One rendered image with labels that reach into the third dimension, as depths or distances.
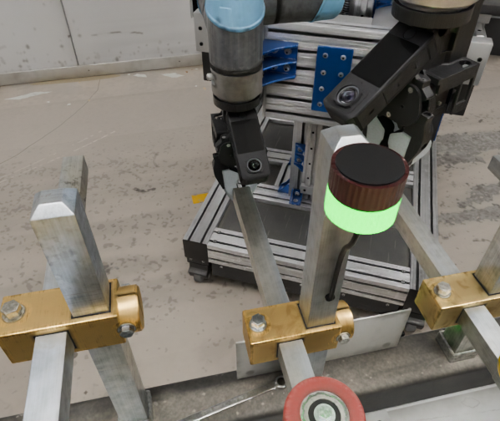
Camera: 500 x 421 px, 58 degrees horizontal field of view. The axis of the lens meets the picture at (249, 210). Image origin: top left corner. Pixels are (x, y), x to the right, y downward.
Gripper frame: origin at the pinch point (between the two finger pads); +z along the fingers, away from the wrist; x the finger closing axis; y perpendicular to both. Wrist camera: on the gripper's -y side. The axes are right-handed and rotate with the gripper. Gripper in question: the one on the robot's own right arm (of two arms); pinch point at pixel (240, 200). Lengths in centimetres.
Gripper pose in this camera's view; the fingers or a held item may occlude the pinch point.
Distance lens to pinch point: 79.4
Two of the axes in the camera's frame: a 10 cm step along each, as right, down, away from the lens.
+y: -2.1, -6.7, 7.1
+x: -9.8, 1.4, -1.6
